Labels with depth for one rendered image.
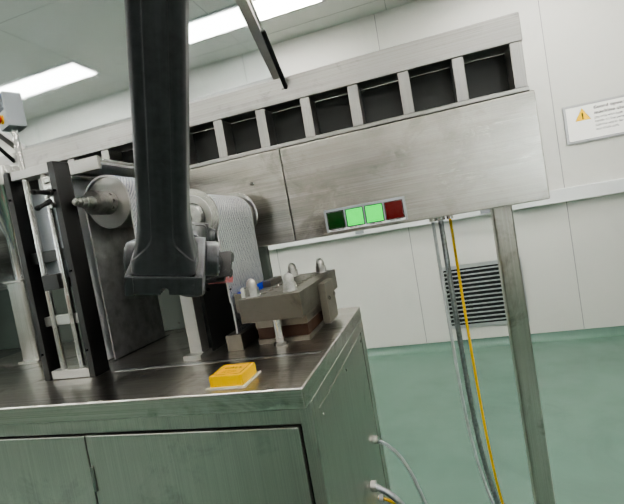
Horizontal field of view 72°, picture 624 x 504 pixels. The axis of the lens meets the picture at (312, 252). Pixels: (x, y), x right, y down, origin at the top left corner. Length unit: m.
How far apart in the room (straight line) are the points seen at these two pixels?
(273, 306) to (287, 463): 0.35
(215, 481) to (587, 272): 3.32
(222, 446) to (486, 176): 0.97
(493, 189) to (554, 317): 2.62
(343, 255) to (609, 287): 2.04
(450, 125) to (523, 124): 0.19
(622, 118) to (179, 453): 3.61
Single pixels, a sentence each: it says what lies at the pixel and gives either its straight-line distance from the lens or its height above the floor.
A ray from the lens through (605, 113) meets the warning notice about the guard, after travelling 3.89.
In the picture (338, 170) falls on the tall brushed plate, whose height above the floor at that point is 1.33.
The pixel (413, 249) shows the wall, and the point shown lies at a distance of 3.66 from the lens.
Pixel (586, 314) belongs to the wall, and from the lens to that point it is 3.91.
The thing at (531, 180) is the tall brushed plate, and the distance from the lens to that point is 1.34.
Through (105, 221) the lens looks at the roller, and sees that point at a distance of 1.31.
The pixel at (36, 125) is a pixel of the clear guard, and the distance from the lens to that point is 1.90.
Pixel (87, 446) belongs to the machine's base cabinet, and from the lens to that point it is 1.12.
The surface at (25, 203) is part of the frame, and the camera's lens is 1.34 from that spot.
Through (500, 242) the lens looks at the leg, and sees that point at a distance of 1.49.
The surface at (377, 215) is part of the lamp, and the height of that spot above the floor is 1.18.
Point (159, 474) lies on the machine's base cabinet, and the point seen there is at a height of 0.73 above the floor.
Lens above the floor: 1.17
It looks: 3 degrees down
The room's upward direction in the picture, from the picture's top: 10 degrees counter-clockwise
